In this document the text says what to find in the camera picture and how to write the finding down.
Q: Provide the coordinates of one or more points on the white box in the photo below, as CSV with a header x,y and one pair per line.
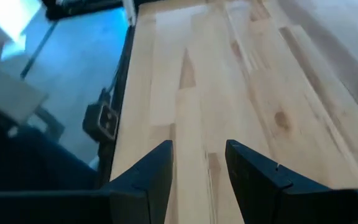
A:
x,y
8,93

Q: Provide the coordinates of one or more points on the black aluminium table frame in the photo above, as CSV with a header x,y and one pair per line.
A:
x,y
126,62

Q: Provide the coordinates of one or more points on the dark blue chair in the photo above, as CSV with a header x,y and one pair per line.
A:
x,y
26,161

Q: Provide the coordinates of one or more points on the white label strip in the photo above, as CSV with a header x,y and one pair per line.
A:
x,y
130,12

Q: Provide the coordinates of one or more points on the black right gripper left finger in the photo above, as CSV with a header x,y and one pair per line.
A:
x,y
135,199

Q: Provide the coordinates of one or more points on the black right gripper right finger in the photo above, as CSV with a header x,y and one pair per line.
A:
x,y
259,193

